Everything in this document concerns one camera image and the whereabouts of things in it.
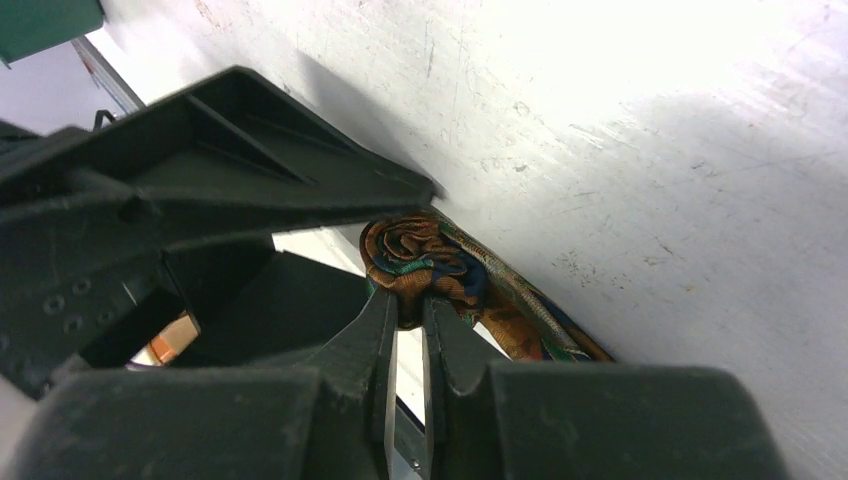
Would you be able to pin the orange green patterned tie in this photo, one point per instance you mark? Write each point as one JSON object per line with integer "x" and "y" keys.
{"x": 424, "y": 254}

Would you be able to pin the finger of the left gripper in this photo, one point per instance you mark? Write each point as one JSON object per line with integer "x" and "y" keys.
{"x": 229, "y": 156}
{"x": 250, "y": 305}

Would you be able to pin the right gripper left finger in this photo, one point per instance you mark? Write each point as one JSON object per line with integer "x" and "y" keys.
{"x": 328, "y": 416}

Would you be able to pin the green compartment tray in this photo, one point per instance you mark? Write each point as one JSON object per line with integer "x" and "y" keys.
{"x": 31, "y": 26}

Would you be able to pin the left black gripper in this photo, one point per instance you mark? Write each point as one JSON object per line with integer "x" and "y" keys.
{"x": 101, "y": 319}

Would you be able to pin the aluminium frame rail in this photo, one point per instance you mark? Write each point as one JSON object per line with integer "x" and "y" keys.
{"x": 106, "y": 77}

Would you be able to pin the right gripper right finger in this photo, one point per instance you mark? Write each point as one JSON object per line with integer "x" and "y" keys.
{"x": 488, "y": 417}

